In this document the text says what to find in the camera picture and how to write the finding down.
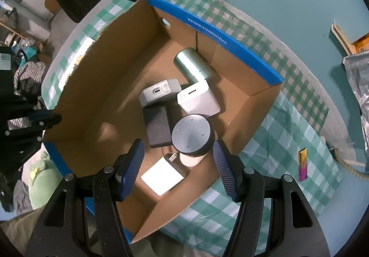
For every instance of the grey round disc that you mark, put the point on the grey round disc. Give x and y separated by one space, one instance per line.
191 133

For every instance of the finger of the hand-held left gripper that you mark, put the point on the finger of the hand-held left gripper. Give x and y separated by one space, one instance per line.
43 122
26 143

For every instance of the silver foil sheet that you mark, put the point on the silver foil sheet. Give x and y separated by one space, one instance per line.
360 78

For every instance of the white cube charger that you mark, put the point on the white cube charger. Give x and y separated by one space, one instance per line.
199 101

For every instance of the orange box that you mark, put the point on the orange box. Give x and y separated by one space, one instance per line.
361 43

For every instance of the green white checkered tablecloth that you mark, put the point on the green white checkered tablecloth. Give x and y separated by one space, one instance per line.
282 141

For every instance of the cardboard box blue rim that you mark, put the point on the cardboard box blue rim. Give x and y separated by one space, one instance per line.
109 101

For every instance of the white adapter with silver face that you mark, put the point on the white adapter with silver face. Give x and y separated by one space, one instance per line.
161 92

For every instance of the green plush toy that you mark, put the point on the green plush toy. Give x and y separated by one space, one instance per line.
46 182

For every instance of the black charger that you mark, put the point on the black charger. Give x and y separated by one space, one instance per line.
157 127

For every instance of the green cylindrical can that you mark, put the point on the green cylindrical can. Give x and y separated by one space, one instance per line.
193 63

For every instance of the black white striped cloth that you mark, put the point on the black white striped cloth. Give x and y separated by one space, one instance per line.
28 71

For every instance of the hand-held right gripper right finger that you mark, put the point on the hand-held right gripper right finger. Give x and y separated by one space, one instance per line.
226 170

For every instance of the yellow purple small packet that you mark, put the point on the yellow purple small packet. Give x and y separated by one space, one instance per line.
302 164

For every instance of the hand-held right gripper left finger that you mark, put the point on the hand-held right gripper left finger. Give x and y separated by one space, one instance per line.
132 167

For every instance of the cardboard strip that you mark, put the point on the cardboard strip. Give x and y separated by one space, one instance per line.
341 37

